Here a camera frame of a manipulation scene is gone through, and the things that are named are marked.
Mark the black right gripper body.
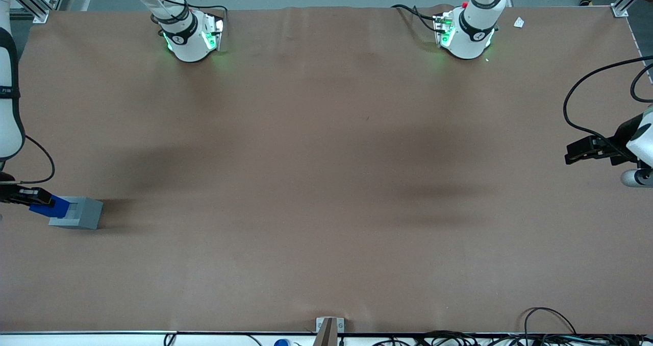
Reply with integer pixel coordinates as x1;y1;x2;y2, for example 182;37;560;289
0;171;22;205

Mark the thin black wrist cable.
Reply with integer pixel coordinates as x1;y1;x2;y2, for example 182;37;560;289
18;134;56;185

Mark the metal bracket with brown post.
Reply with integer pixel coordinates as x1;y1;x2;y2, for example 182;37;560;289
313;316;345;346

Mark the blue plastic part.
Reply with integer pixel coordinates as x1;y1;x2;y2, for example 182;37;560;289
29;195;72;219

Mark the brown table mat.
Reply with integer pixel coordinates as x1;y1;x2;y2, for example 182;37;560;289
0;5;653;335

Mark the black arm base cable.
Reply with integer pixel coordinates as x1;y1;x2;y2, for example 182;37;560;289
134;0;229;26
391;4;442;33

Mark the aluminium frame profile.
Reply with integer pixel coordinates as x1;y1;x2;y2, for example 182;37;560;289
9;0;70;24

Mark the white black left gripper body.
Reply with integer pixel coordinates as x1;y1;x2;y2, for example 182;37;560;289
610;105;653;169

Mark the long black looping cable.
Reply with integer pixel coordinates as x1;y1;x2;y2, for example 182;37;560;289
563;55;653;150

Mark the gray rectangular base block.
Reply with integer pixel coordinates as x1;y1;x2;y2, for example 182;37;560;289
48;196;104;230

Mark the black cable bundle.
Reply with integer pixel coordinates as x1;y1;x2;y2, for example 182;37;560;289
372;307;653;346

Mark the short black cable loop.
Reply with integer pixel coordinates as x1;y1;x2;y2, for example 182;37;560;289
630;62;653;103

